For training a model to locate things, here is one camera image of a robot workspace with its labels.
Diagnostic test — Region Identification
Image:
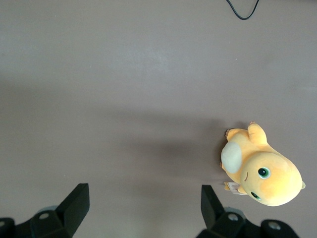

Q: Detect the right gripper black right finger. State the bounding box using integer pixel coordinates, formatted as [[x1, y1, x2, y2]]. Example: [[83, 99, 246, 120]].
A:
[[197, 184, 298, 238]]

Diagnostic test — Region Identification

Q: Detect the orange plush toy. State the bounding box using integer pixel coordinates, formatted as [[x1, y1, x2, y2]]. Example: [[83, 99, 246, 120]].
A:
[[220, 120, 307, 207]]

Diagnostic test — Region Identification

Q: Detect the thin black cable loop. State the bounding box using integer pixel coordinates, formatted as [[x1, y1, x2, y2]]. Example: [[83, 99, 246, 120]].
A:
[[225, 0, 261, 20]]

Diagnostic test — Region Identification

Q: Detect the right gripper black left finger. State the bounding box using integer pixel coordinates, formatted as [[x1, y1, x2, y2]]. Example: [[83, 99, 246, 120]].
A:
[[0, 183, 90, 238]]

